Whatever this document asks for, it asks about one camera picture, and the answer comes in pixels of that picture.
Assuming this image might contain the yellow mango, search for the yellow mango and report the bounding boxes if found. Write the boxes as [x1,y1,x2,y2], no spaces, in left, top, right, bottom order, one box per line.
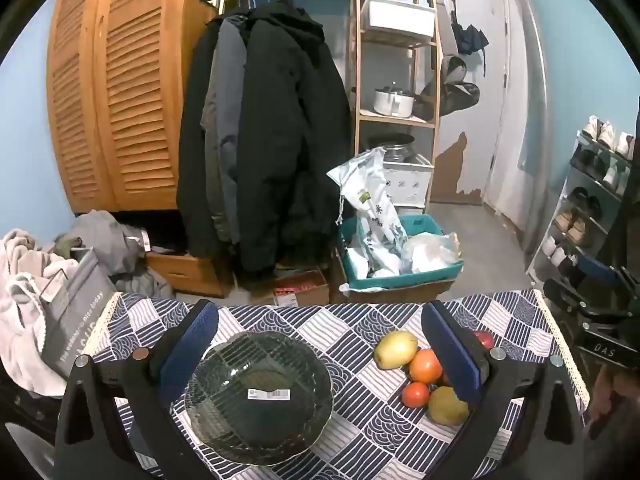
[374,330,419,370]

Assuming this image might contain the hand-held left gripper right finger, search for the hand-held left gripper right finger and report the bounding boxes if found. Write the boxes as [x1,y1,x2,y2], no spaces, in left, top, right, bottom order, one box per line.
[421,300,588,480]

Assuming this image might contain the steel pot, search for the steel pot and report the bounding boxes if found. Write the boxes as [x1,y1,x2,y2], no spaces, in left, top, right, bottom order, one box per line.
[367,132,417,163]

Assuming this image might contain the black jacket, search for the black jacket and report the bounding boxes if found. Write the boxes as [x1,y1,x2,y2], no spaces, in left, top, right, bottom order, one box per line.
[176,14,241,261]

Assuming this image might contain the wooden drawer box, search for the wooden drawer box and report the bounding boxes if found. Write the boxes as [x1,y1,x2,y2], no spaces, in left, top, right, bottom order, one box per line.
[145,251,233,298]

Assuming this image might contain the white storage box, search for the white storage box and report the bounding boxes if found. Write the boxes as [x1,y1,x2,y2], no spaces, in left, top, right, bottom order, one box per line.
[361,0,437,38]

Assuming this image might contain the clear plastic bag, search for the clear plastic bag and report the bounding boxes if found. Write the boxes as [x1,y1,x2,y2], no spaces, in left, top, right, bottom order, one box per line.
[402,231,461,276]

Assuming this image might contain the white door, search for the white door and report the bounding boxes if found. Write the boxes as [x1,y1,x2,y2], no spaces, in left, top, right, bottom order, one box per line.
[432,0,508,206]

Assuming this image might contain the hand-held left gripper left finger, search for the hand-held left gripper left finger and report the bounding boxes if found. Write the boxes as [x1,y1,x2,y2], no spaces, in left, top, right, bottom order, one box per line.
[54,299,221,480]

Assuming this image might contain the wooden shelf rack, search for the wooden shelf rack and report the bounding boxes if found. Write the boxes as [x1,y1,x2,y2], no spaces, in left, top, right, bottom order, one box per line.
[352,0,443,216]

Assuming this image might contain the grey hanging bag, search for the grey hanging bag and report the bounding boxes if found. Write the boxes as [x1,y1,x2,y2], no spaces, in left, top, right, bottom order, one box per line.
[442,55,468,86]

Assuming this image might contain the grey coat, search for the grey coat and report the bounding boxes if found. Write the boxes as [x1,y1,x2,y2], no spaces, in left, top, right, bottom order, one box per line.
[200,15,251,246]

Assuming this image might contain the white pot with lid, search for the white pot with lid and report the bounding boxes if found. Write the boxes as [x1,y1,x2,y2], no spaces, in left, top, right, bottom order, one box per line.
[372,82,417,118]

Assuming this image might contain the green-yellow pear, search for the green-yellow pear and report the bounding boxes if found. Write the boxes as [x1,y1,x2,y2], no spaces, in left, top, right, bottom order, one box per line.
[426,386,471,426]

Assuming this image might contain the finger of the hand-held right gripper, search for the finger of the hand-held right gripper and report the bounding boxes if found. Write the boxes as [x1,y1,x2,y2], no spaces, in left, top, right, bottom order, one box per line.
[542,278,626,323]
[575,254,623,286]

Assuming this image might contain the teal plastic crate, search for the teal plastic crate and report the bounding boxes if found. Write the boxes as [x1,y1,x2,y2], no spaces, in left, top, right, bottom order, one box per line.
[336,214,465,293]

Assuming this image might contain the wooden louvered wardrobe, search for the wooden louvered wardrobe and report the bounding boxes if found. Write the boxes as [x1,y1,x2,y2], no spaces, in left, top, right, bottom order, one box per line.
[46,0,221,213]

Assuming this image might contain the person's right hand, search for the person's right hand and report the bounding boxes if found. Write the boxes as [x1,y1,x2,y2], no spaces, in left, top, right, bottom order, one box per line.
[586,362,640,443]

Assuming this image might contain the white fleece blanket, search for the white fleece blanket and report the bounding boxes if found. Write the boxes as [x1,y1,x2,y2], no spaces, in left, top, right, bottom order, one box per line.
[0,229,81,398]

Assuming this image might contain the grey tote bag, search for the grey tote bag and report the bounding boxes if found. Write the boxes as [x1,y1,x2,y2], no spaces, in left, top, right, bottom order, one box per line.
[39,247,118,380]

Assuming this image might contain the dark folded umbrella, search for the dark folded umbrella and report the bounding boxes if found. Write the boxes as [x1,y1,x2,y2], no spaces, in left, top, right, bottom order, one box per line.
[450,0,488,56]

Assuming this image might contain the black hanging bag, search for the black hanging bag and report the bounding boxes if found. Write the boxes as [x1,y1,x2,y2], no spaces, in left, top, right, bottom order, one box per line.
[415,80,481,121]

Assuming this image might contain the dark glass plate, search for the dark glass plate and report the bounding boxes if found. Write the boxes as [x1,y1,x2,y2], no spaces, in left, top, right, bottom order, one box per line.
[183,331,335,467]

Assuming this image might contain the small reddish tangerine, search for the small reddish tangerine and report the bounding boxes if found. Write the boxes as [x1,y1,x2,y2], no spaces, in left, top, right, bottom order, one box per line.
[401,382,431,409]

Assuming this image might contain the navy patterned tablecloth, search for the navy patterned tablecloth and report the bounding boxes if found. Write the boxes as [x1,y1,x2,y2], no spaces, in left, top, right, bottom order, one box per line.
[90,289,591,480]

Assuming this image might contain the white printed bag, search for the white printed bag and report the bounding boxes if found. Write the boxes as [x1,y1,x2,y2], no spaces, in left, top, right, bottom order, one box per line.
[326,147,408,278]

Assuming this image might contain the white patterned box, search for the white patterned box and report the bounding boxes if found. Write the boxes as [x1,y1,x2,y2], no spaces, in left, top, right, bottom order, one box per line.
[382,152,435,208]

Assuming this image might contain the large orange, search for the large orange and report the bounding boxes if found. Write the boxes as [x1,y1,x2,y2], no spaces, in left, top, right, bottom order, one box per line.
[409,348,443,385]

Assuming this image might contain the black hooded coat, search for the black hooded coat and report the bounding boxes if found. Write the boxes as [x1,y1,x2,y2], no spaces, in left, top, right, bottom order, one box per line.
[235,0,353,286]

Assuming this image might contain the cardboard box with red label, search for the cardboard box with red label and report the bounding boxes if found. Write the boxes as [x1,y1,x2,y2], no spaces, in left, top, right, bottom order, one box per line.
[250,269,331,307]

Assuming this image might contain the shoe rack with shoes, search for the shoe rack with shoes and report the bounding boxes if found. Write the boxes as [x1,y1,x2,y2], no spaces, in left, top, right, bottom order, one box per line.
[542,115,636,286]

